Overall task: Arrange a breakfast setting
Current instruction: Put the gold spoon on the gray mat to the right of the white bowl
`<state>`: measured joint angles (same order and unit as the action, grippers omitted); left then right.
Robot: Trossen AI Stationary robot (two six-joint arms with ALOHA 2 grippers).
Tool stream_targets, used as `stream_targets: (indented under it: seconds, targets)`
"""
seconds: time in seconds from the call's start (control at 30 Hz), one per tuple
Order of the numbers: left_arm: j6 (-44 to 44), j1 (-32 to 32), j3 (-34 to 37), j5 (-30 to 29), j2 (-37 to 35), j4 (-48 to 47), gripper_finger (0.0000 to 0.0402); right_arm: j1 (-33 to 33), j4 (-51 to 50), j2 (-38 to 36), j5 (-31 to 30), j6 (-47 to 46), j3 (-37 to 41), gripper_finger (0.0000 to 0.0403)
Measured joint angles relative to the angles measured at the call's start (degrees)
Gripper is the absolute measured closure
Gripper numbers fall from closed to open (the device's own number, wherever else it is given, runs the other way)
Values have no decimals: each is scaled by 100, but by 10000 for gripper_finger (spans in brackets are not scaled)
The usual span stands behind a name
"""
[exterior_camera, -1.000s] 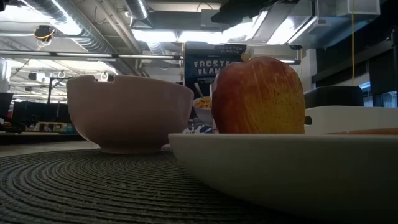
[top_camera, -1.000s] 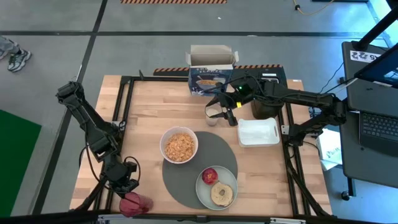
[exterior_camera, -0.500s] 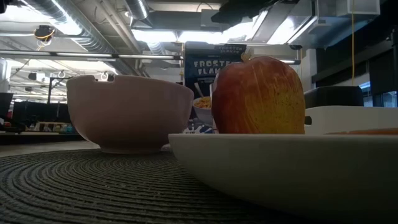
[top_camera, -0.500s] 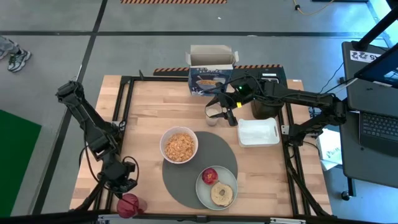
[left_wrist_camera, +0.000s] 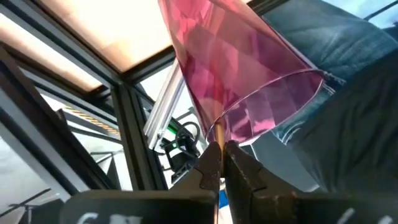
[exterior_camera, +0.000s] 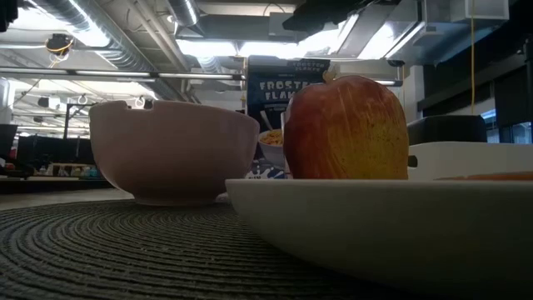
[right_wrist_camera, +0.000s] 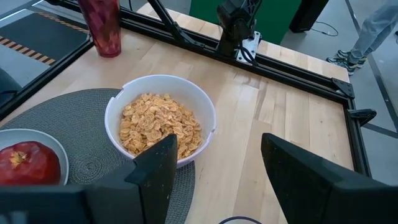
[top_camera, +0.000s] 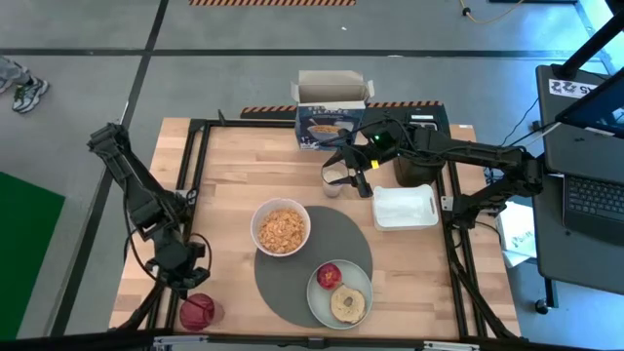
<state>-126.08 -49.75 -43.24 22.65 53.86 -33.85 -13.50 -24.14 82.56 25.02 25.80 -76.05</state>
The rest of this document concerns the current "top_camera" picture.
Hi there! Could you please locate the pale pink ceramic bowl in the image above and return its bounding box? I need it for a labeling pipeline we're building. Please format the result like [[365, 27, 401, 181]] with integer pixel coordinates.
[[250, 197, 312, 258]]

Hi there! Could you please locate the blue Frosted Flakes cereal box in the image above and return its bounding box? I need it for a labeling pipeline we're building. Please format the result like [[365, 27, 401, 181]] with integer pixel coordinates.
[[291, 69, 375, 152]]

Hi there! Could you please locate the white paper bag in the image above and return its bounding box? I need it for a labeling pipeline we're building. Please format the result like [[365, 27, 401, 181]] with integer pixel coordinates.
[[494, 200, 538, 269]]

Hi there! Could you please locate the black aluminium table frame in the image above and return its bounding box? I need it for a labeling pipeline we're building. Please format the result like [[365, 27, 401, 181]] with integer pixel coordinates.
[[109, 109, 521, 342]]

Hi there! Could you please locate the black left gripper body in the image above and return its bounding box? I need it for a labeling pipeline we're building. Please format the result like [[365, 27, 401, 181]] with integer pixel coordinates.
[[145, 228, 212, 293]]

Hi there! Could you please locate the grey round plate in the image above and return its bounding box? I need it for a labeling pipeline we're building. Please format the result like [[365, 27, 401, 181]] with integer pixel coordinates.
[[305, 258, 374, 331]]

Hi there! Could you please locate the black metal pole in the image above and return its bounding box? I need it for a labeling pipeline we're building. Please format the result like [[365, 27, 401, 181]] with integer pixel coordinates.
[[558, 9, 624, 79]]

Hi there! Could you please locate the white plastic bin with handles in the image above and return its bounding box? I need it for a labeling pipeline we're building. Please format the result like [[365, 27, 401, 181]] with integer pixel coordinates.
[[371, 183, 440, 232]]

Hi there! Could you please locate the dark red cup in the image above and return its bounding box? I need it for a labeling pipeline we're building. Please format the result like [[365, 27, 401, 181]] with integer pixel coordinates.
[[178, 292, 226, 333]]

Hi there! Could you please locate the black equipment cart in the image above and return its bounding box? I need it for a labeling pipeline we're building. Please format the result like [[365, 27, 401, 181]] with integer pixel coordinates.
[[532, 62, 624, 316]]

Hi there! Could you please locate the black electronics box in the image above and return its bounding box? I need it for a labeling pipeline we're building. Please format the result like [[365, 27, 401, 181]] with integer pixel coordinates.
[[363, 104, 452, 134]]

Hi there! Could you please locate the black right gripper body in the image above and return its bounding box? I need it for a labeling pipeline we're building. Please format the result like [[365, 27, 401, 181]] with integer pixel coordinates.
[[335, 119, 415, 172]]

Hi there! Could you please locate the white printed label sticker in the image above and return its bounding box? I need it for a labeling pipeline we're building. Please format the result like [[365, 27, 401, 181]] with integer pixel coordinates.
[[548, 77, 600, 100]]

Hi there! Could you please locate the clear glass of milk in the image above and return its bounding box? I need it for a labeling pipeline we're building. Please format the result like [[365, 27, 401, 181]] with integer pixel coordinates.
[[320, 163, 350, 199]]

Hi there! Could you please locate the golden corn flakes heap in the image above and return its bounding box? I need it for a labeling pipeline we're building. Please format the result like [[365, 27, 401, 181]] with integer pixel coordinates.
[[256, 208, 306, 254]]

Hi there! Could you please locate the round grey woven placemat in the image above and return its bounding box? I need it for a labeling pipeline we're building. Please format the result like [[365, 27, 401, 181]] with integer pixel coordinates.
[[253, 205, 374, 330]]

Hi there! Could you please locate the yellow cable with black plug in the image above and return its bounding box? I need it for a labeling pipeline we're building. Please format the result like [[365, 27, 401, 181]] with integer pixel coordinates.
[[457, 0, 526, 25]]

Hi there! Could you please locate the open laptop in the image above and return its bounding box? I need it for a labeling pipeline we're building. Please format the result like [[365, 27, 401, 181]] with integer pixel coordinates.
[[554, 67, 624, 248]]

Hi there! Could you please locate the green floor mat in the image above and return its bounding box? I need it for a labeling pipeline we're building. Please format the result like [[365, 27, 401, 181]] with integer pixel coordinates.
[[0, 170, 67, 341]]

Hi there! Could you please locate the orange black hazard tape strip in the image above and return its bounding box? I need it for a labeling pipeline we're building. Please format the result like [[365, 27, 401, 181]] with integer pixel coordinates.
[[240, 100, 445, 120]]

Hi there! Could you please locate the red apple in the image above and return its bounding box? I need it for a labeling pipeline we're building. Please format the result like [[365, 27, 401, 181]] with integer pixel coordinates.
[[316, 262, 343, 291]]

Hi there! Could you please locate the plain bagel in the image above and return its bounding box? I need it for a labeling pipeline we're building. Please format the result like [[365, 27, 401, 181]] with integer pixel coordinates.
[[330, 284, 368, 326]]

